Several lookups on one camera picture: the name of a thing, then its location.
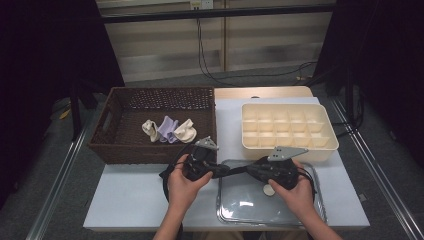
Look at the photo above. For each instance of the cream sock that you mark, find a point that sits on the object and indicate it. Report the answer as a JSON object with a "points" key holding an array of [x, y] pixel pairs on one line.
{"points": [[186, 133], [150, 130]]}

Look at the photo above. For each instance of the black curtain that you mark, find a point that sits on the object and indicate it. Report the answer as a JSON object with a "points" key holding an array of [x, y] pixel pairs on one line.
{"points": [[33, 50], [393, 50]]}

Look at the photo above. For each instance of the yellow floor tag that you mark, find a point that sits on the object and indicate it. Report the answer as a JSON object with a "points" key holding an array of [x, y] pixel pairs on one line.
{"points": [[65, 114]]}

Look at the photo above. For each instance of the beige window blind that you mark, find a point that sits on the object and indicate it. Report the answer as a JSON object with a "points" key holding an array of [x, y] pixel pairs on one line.
{"points": [[160, 50]]}

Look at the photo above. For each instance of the brown woven basket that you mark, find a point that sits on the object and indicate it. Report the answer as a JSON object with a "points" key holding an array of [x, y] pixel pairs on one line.
{"points": [[133, 146]]}

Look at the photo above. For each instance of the black stand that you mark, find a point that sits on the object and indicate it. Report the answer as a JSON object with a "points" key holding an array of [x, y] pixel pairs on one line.
{"points": [[349, 100], [76, 116]]}

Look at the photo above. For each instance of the metal floor rail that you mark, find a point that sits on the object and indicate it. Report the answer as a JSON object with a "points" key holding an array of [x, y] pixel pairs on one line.
{"points": [[53, 200], [393, 200]]}

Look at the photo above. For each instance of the black horizontal bar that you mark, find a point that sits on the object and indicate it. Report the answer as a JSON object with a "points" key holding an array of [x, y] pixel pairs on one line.
{"points": [[216, 13]]}

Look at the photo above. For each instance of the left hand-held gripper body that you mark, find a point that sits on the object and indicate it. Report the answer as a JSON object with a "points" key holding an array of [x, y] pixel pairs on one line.
{"points": [[200, 163]]}

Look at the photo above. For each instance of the cream compartment organizer box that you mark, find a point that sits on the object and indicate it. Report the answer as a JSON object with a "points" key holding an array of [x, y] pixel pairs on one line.
{"points": [[320, 153]]}

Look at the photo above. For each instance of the person's right hand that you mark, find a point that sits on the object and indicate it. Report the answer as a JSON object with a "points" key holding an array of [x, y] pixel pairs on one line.
{"points": [[300, 200]]}

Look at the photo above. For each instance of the person's left hand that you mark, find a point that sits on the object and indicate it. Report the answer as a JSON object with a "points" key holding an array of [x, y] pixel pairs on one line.
{"points": [[185, 196]]}

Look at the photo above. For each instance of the purple sock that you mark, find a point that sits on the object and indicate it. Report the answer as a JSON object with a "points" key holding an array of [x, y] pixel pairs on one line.
{"points": [[166, 128]]}

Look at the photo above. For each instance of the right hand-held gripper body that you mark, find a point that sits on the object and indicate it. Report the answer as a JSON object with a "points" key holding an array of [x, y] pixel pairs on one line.
{"points": [[280, 170]]}

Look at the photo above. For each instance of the white round disc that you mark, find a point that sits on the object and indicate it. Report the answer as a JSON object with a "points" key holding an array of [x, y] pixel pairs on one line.
{"points": [[267, 190]]}

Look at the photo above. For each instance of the white wall outlet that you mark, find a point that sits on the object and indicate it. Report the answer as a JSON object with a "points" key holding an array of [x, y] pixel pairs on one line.
{"points": [[206, 4]]}

